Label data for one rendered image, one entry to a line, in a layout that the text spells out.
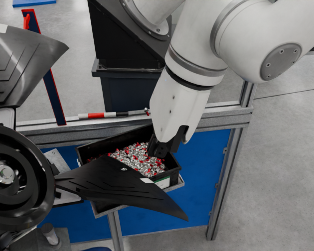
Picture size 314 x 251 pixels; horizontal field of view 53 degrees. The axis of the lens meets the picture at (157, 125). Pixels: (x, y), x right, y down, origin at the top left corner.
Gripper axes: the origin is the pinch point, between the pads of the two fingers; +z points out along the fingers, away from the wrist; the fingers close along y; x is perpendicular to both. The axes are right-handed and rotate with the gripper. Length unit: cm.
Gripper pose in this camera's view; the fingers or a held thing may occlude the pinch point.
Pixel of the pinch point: (158, 146)
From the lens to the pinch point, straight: 53.5
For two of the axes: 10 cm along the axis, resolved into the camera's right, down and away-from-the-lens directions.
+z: -3.0, 7.2, 6.3
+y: 1.5, 6.9, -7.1
